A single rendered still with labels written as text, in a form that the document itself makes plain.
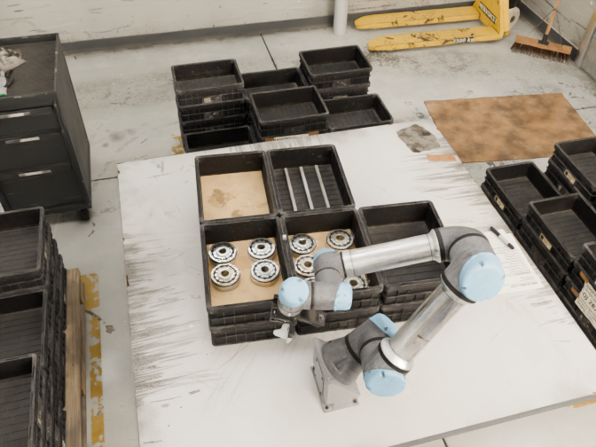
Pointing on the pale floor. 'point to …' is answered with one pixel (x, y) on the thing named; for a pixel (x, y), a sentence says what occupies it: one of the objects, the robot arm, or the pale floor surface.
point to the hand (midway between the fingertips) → (293, 319)
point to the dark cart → (43, 132)
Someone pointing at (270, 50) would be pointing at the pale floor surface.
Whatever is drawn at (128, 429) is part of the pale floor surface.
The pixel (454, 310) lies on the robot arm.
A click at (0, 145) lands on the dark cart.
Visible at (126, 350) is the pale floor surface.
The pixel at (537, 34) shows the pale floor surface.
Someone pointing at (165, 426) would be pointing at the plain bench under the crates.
